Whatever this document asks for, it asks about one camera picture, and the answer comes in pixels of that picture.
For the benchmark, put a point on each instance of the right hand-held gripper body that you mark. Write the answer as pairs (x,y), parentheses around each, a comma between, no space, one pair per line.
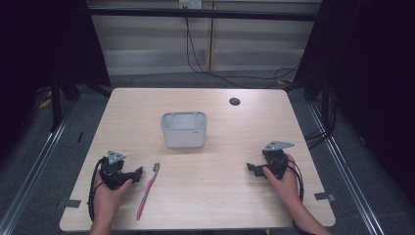
(276,160)

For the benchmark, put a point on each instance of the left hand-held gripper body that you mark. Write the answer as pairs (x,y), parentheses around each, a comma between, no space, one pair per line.
(112,169)

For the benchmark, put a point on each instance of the pink toothbrush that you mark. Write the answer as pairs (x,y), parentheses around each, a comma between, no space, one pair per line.
(147,190)

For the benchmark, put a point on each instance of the grey plastic holder box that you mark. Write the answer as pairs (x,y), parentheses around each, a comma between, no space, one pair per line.
(183,129)

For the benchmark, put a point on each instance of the person's right hand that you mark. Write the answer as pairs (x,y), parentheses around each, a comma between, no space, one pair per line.
(284,186)

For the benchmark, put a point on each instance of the person's left hand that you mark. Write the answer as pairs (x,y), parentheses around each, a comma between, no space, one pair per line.
(107,199)

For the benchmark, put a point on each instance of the grey tape strip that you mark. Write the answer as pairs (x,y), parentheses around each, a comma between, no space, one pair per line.
(324,196)
(69,204)

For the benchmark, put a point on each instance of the black table grommet hole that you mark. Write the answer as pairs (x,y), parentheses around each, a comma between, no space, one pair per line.
(234,101)

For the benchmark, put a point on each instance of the black curtain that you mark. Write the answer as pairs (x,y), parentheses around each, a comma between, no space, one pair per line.
(368,81)
(49,45)

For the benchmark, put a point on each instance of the aluminium floor rail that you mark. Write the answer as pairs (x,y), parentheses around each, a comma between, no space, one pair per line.
(345,169)
(29,169)

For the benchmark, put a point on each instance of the black metal rail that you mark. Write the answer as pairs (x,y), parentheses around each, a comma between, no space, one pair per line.
(202,13)

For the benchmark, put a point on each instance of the white wall socket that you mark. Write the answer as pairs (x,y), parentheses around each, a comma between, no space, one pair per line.
(190,4)

